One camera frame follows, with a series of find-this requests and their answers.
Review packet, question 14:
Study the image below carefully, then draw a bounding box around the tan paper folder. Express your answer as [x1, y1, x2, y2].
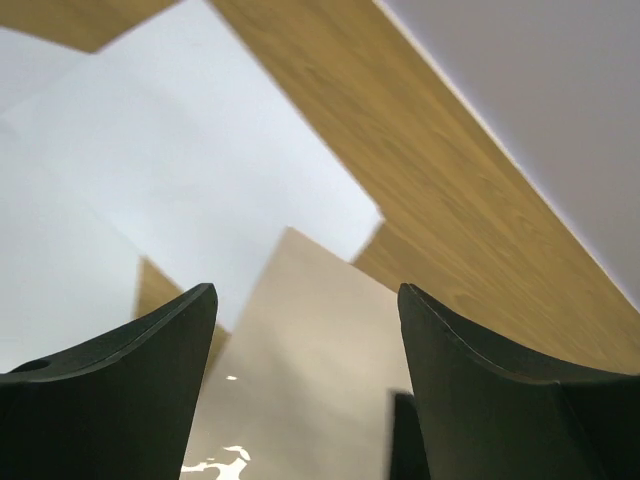
[181, 229, 428, 480]

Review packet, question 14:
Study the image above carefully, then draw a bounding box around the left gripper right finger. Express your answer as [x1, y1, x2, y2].
[389, 283, 639, 479]

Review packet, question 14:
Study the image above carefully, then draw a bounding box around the white paper sheet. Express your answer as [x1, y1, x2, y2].
[2, 1, 383, 329]
[1, 31, 225, 369]

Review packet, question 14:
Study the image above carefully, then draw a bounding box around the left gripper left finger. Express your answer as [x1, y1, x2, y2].
[1, 283, 218, 479]

